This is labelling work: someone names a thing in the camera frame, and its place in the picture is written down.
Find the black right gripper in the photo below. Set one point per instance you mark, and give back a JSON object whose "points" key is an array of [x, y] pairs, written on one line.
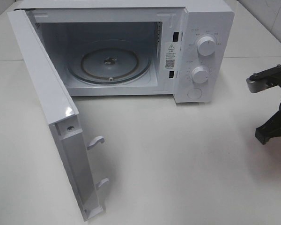
{"points": [[271, 129]]}

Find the white microwave knob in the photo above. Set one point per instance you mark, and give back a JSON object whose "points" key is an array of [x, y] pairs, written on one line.
{"points": [[200, 74], [206, 45]]}

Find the white microwave oven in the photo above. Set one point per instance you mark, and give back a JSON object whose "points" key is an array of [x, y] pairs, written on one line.
{"points": [[166, 30]]}

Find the white microwave door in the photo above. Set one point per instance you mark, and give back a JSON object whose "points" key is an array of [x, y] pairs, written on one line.
{"points": [[61, 114]]}

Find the glass microwave turntable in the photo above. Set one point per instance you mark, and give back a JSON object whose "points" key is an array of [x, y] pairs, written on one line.
{"points": [[109, 66]]}

